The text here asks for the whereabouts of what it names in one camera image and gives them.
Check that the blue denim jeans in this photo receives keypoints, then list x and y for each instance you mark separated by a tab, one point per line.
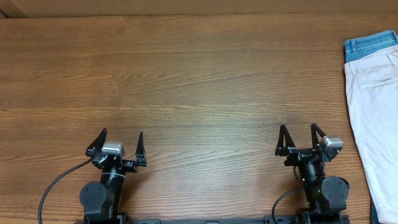
360	47

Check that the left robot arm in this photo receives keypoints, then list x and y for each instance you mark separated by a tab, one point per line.
101	199

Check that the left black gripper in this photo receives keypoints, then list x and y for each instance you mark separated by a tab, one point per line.
140	155

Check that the beige shorts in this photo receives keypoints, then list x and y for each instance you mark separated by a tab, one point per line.
371	92

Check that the dark patterned garment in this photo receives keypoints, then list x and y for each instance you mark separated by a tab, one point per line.
373	214

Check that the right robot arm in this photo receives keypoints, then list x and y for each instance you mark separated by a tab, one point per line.
326	196

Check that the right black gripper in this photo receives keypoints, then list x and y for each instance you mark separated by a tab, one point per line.
300	154

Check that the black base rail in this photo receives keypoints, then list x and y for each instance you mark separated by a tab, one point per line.
281	219

